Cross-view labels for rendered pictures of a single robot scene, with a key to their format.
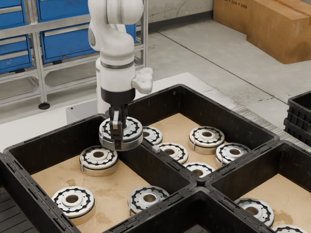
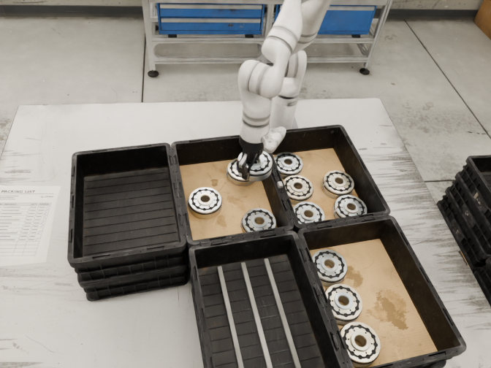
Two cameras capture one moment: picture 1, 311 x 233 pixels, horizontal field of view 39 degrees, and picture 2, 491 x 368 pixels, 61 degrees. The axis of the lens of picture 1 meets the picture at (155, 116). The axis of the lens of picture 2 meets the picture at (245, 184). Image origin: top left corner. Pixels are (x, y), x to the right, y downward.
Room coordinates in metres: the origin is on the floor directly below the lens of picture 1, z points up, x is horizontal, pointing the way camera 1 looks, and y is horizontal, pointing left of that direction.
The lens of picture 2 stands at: (0.08, -0.21, 1.88)
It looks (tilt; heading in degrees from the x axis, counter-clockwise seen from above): 49 degrees down; 22
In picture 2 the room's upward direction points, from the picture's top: 6 degrees clockwise
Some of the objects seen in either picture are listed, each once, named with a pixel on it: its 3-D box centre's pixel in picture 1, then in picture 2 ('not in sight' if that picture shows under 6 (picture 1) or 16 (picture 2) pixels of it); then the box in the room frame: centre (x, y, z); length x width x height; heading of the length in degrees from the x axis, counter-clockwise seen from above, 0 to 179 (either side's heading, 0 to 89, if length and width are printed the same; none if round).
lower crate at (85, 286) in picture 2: not in sight; (132, 228); (0.63, 0.37, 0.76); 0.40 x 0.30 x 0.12; 40
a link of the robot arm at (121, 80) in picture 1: (126, 70); (261, 127); (0.84, 0.06, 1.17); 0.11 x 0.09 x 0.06; 88
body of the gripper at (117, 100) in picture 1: (118, 100); (252, 144); (0.84, 0.08, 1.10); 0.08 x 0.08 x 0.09
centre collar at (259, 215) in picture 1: (251, 211); (329, 263); (0.75, -0.22, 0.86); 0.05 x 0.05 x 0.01
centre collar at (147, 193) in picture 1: (149, 198); (259, 220); (0.79, 0.01, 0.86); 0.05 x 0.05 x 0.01
